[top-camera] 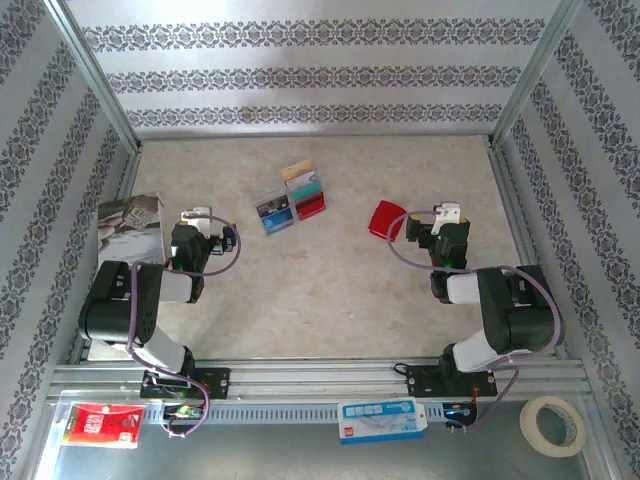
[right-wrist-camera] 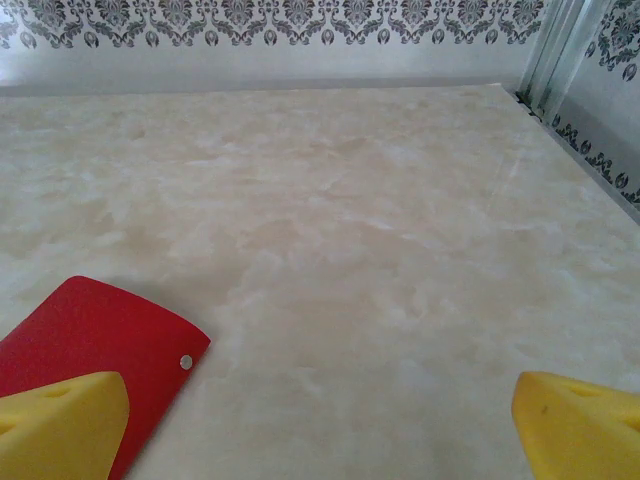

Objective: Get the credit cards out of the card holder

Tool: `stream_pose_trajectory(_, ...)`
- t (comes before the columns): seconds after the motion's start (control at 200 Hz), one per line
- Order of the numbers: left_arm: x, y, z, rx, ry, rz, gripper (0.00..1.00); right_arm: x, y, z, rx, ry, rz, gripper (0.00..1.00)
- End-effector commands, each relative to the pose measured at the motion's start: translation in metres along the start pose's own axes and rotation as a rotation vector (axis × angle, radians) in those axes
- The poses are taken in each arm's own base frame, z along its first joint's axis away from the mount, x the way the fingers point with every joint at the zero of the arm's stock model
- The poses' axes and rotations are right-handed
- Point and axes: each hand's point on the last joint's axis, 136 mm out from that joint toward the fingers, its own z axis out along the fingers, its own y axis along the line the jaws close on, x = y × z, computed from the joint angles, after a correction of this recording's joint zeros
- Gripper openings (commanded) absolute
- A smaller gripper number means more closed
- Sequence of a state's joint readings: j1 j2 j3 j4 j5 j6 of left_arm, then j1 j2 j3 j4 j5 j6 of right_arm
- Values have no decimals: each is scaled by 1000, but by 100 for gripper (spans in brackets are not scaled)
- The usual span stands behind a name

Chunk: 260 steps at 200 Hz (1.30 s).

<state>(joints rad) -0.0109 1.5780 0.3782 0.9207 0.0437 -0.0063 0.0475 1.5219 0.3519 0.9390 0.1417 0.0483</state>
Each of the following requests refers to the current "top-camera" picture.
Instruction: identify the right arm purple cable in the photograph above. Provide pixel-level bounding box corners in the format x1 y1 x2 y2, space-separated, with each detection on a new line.
388 210 564 436

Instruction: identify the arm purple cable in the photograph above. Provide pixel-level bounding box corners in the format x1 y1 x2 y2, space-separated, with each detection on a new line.
388 210 564 436
127 212 244 439

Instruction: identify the green card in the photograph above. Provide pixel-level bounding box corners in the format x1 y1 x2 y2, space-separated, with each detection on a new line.
291 180 324 202

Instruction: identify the small controller board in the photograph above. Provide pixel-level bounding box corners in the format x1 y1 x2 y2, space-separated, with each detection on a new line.
160 403 205 420
443 402 477 427

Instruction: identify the wide aluminium mounting rail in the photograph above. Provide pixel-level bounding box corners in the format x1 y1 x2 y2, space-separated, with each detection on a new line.
52 357 591 401

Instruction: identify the red card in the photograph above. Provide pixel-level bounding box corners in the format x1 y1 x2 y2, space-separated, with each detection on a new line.
294 192 327 221

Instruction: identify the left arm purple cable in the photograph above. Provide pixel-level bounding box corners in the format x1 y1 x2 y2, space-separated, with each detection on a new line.
127 212 244 439

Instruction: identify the blue white packet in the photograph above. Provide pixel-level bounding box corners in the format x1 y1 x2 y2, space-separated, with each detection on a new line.
338 397 426 446

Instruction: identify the aluminium frame post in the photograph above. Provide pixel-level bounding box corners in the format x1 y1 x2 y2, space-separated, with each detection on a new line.
492 0 584 146
44 0 142 151

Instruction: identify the paperback book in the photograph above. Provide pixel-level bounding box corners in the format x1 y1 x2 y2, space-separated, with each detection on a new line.
97 193 166 266

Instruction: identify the red card holder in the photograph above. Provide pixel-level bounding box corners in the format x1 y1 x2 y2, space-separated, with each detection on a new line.
368 199 407 240

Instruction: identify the red gold packet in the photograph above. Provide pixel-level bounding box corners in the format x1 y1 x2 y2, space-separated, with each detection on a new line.
62 402 146 450

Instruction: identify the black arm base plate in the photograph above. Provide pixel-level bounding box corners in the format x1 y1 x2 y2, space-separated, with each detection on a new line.
405 364 499 399
139 367 232 401

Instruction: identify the black VIP card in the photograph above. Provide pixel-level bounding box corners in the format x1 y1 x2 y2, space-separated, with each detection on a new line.
255 194 291 219

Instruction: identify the masking tape roll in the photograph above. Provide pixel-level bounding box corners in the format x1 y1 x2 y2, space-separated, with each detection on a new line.
518 396 587 458

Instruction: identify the gold VIP card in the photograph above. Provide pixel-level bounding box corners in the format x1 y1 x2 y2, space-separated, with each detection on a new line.
280 158 314 182

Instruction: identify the clear acrylic card stand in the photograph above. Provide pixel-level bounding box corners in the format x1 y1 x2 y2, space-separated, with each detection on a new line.
253 158 329 237

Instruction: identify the blue card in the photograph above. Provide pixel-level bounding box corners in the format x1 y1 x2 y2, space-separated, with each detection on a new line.
259 207 295 236

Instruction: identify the aluminium frame rail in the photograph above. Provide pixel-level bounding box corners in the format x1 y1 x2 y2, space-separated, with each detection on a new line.
487 139 569 359
69 142 144 364
134 127 496 144

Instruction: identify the sheet metal shelf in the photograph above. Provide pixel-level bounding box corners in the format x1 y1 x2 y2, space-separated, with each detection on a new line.
29 394 616 480

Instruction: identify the white VIP card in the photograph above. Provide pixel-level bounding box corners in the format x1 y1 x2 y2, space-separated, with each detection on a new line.
285 169 317 191

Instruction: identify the grey slotted cable duct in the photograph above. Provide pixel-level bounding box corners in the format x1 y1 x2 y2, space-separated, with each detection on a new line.
159 403 481 426

